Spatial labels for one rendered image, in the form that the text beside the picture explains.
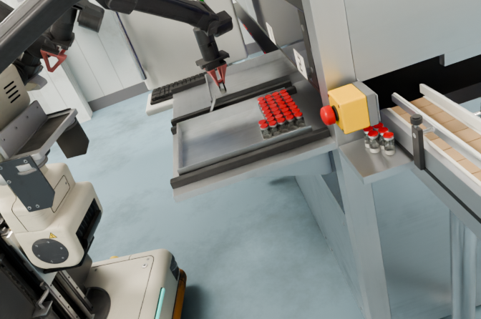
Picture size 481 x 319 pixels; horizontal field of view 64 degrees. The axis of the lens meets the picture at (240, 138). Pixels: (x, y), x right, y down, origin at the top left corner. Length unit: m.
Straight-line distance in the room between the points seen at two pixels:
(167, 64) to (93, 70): 2.64
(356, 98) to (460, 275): 0.47
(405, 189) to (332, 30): 0.47
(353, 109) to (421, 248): 0.59
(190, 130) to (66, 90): 3.19
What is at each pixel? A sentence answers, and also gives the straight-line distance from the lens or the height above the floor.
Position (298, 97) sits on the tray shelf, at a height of 0.88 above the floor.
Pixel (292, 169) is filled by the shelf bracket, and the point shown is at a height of 0.78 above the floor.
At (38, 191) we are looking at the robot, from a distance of 1.12.
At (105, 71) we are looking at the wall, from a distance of 4.42.
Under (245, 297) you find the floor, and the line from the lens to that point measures 1.81.
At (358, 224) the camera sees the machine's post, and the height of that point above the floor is 0.62.
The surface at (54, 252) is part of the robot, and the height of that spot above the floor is 0.72.
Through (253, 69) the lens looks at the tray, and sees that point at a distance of 1.46.
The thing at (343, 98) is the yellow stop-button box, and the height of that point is 1.03.
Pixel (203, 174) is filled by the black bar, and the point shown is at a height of 0.89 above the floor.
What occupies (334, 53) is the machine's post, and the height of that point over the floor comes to 1.10.
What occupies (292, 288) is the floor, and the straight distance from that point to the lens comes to 1.77.
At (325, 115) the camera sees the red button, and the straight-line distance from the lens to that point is 0.79.
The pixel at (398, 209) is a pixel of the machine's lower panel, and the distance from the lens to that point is 1.11.
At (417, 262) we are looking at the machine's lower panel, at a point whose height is 0.39.
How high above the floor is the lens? 1.39
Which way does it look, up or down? 29 degrees down
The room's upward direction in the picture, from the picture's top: 19 degrees counter-clockwise
